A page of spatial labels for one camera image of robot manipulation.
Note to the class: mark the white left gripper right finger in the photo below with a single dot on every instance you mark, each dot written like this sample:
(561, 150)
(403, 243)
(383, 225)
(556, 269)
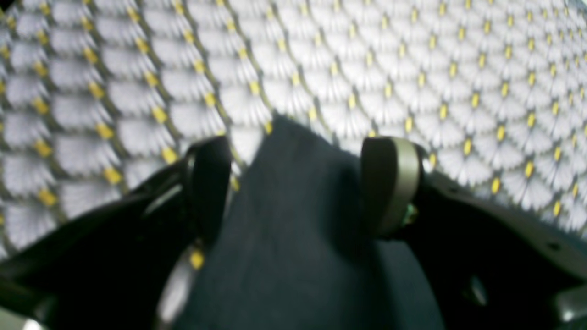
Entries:
(489, 267)

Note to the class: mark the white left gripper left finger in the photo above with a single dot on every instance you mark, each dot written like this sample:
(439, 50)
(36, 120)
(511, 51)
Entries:
(107, 269)

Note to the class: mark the dark grey T-shirt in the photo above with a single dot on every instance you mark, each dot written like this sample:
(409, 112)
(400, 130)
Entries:
(293, 254)

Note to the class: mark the fan-patterned tablecloth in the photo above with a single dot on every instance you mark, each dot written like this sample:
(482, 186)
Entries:
(98, 95)

